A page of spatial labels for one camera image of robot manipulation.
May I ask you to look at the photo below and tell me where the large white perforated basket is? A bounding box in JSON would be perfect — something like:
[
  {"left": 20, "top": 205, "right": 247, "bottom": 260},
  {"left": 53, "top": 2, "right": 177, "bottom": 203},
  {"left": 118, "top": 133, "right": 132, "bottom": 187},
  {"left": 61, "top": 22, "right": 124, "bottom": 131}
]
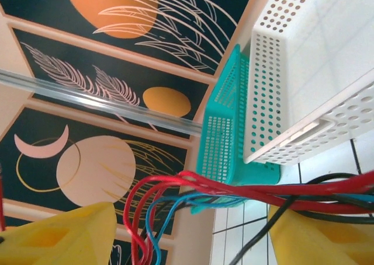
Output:
[{"left": 243, "top": 0, "right": 374, "bottom": 165}]

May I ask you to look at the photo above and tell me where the thin blue cable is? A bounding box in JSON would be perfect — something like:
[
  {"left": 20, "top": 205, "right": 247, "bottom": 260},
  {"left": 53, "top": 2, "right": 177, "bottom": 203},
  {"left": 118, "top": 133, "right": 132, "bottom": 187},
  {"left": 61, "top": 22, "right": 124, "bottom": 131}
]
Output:
[{"left": 145, "top": 195, "right": 374, "bottom": 265}]

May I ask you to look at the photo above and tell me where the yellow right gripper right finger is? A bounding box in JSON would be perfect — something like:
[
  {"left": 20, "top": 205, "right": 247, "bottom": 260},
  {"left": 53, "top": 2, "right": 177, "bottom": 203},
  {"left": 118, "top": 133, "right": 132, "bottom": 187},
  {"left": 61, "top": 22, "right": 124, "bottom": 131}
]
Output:
[{"left": 268, "top": 205, "right": 374, "bottom": 265}]

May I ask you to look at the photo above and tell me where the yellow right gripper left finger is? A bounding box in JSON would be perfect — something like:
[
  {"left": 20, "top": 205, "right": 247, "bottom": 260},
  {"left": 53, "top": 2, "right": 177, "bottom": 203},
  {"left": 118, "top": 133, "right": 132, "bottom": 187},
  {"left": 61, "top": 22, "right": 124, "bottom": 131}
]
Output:
[{"left": 0, "top": 201, "right": 117, "bottom": 265}]

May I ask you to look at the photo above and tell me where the thin black cable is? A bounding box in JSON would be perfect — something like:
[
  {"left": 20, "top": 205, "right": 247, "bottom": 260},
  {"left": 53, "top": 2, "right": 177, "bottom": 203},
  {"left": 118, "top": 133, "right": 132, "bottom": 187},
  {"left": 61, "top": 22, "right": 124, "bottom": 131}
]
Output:
[
  {"left": 303, "top": 172, "right": 363, "bottom": 187},
  {"left": 229, "top": 199, "right": 374, "bottom": 265}
]

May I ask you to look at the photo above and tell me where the aluminium frame post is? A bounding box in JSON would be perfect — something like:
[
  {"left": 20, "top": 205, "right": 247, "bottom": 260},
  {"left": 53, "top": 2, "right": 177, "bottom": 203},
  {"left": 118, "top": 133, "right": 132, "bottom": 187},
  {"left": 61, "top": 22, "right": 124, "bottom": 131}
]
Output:
[{"left": 0, "top": 68, "right": 204, "bottom": 137}]

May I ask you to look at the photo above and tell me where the teal plastic mesh basket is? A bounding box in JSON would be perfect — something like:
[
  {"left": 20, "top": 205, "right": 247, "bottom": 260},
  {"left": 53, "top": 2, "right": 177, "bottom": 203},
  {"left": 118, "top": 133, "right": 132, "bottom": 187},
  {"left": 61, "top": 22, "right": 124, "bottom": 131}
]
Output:
[{"left": 191, "top": 44, "right": 283, "bottom": 216}]

